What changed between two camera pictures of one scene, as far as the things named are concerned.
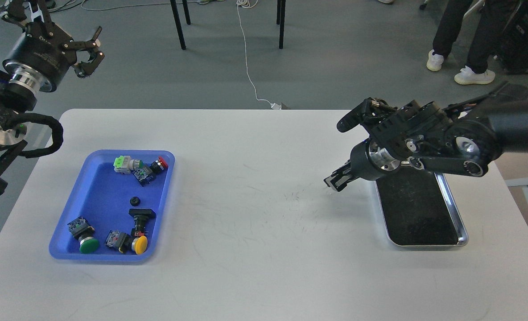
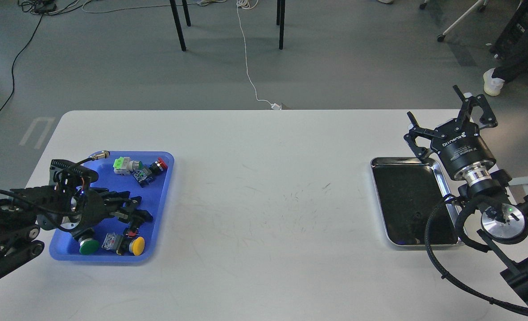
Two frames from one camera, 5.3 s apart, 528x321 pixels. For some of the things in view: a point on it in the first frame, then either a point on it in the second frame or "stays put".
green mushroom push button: x=80 y=229 stays put
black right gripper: x=365 y=162 → x=458 y=143
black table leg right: x=281 y=19 stays put
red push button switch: x=145 y=174 stays put
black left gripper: x=42 y=57 → x=92 y=206
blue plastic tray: x=117 y=211 stays put
